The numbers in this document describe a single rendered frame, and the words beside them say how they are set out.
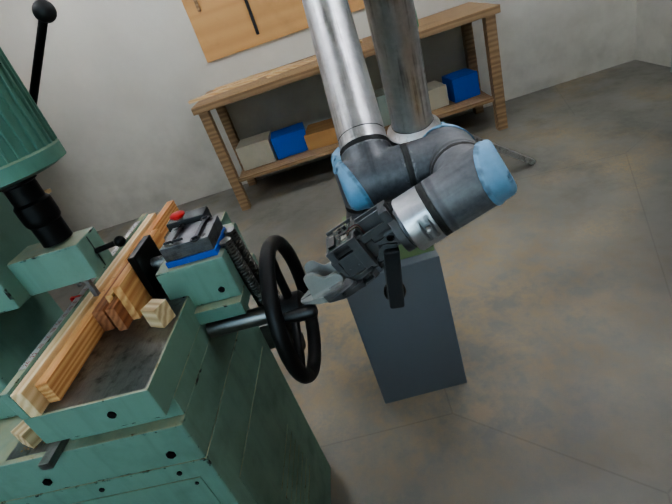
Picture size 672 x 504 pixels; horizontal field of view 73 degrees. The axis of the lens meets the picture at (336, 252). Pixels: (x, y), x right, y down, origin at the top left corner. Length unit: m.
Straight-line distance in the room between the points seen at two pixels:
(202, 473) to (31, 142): 0.60
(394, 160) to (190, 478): 0.64
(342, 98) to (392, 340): 0.91
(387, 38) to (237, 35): 2.91
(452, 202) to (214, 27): 3.51
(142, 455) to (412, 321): 0.91
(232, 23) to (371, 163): 3.32
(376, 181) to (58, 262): 0.56
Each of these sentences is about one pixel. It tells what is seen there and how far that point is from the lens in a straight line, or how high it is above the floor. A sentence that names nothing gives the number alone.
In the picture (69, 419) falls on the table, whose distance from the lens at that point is 0.84.
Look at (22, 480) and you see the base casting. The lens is 1.03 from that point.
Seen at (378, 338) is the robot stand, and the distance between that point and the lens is 1.52.
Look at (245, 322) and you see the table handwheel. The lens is 0.90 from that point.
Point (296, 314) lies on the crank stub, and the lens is 0.76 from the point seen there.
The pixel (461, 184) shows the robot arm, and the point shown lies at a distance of 0.65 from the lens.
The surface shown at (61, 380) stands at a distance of 0.85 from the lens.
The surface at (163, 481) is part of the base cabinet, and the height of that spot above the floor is 0.68.
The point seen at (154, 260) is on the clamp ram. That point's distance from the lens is 0.96.
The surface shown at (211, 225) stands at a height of 1.00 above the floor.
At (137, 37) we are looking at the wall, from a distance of 4.20.
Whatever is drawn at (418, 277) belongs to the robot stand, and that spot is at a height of 0.50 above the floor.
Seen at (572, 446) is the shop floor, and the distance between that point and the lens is 1.58.
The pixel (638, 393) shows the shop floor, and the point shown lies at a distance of 1.72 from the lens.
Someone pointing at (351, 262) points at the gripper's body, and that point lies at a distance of 0.69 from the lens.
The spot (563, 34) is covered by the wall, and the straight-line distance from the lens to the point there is 4.52.
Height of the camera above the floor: 1.31
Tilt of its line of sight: 30 degrees down
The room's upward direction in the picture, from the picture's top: 20 degrees counter-clockwise
